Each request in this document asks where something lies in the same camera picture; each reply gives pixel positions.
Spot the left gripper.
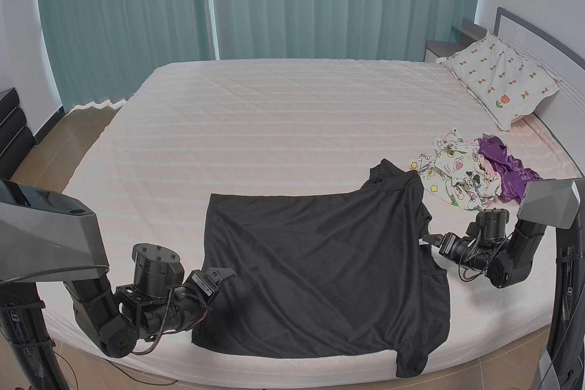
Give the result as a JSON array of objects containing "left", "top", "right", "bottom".
[{"left": 136, "top": 267, "right": 237, "bottom": 335}]

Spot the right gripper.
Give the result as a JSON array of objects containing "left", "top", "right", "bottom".
[{"left": 420, "top": 232, "right": 495, "bottom": 271}]

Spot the black T-shirt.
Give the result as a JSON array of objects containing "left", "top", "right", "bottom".
[{"left": 191, "top": 158, "right": 452, "bottom": 378}]

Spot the bed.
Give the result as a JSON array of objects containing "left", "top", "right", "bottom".
[{"left": 34, "top": 6, "right": 585, "bottom": 380}]

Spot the white printed pyjama top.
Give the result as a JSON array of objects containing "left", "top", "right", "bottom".
[{"left": 409, "top": 127, "right": 500, "bottom": 211}]

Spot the purple satin garment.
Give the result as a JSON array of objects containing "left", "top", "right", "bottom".
[{"left": 475, "top": 134, "right": 542, "bottom": 202}]

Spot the white printed pillow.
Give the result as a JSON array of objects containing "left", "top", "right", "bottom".
[{"left": 436, "top": 29, "right": 560, "bottom": 131}]

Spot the grey bedside table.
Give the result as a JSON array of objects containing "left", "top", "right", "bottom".
[{"left": 425, "top": 18, "right": 487, "bottom": 62}]

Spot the black chest of drawers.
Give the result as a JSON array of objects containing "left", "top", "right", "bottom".
[{"left": 0, "top": 87, "right": 38, "bottom": 181}]

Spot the black cable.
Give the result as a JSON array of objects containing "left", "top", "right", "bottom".
[
  {"left": 130, "top": 297, "right": 212, "bottom": 355},
  {"left": 457, "top": 262, "right": 493, "bottom": 285}
]

